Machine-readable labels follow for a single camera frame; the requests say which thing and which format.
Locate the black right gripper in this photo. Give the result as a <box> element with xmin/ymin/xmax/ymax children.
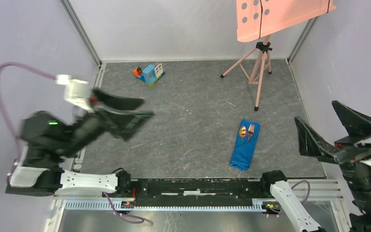
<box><xmin>297</xmin><ymin>97</ymin><xmax>371</xmax><ymax>214</ymax></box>

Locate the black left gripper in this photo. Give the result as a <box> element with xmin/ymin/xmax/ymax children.
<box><xmin>60</xmin><ymin>87</ymin><xmax>159</xmax><ymax>160</ymax></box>

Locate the pink purple metallic spoon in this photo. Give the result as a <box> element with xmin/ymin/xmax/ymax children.
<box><xmin>239</xmin><ymin>126</ymin><xmax>247</xmax><ymax>144</ymax></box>

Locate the blue cloth napkin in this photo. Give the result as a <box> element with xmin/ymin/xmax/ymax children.
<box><xmin>230</xmin><ymin>119</ymin><xmax>260</xmax><ymax>171</ymax></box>

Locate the copper metallic fork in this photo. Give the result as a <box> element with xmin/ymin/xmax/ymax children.
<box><xmin>247</xmin><ymin>124</ymin><xmax>255</xmax><ymax>142</ymax></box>

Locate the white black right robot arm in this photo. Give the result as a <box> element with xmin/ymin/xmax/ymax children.
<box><xmin>294</xmin><ymin>101</ymin><xmax>371</xmax><ymax>232</ymax></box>

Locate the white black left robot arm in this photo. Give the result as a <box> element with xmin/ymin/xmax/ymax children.
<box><xmin>5</xmin><ymin>88</ymin><xmax>155</xmax><ymax>197</ymax></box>

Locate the colourful toy block house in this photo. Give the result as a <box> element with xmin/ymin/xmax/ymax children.
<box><xmin>132</xmin><ymin>63</ymin><xmax>165</xmax><ymax>87</ymax></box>

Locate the pink music stand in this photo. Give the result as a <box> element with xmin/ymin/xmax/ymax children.
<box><xmin>220</xmin><ymin>0</ymin><xmax>336</xmax><ymax>111</ymax></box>

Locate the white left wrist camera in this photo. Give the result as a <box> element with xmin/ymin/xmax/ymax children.
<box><xmin>56</xmin><ymin>74</ymin><xmax>94</xmax><ymax>113</ymax></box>

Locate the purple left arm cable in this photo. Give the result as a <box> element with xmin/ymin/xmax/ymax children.
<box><xmin>0</xmin><ymin>62</ymin><xmax>146</xmax><ymax>225</ymax></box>

